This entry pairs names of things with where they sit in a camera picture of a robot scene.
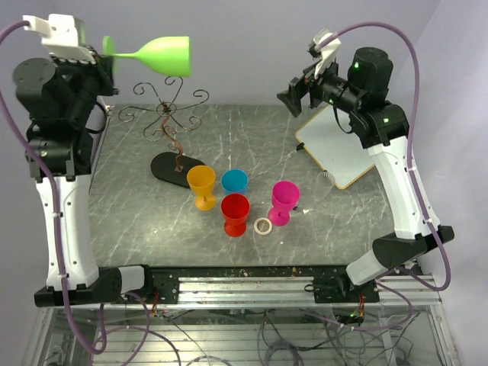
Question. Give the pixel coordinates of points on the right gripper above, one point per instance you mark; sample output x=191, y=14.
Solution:
x=299, y=87

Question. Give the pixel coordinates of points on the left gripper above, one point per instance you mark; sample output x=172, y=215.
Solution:
x=102, y=68

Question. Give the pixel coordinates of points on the green plastic wine glass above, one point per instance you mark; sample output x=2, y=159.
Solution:
x=169, y=56

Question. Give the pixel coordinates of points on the pink plastic wine glass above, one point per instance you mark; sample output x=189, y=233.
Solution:
x=284, y=198

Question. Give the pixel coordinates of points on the blue plastic wine glass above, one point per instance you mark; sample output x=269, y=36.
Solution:
x=235, y=181

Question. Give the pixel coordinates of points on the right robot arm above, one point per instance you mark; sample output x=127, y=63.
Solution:
x=383, y=130

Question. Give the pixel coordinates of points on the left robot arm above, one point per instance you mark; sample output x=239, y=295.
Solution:
x=59, y=97

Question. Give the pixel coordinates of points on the orange plastic wine glass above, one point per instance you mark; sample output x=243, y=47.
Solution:
x=201, y=180

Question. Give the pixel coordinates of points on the red plastic wine glass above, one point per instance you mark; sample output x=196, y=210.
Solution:
x=235, y=209

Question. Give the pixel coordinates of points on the white board yellow rim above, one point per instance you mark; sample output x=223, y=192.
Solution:
x=333, y=150

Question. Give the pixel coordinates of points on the white tape roll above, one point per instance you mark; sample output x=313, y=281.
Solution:
x=262, y=226

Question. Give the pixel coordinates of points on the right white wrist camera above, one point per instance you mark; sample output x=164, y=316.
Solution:
x=324, y=47

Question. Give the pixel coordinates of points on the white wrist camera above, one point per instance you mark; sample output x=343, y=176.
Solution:
x=63, y=36
x=324, y=47

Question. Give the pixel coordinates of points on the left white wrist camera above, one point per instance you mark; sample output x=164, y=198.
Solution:
x=63, y=36

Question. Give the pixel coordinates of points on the copper wire glass rack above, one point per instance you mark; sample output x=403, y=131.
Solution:
x=171, y=166

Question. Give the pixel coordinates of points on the aluminium mounting rail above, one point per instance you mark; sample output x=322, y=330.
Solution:
x=283, y=287

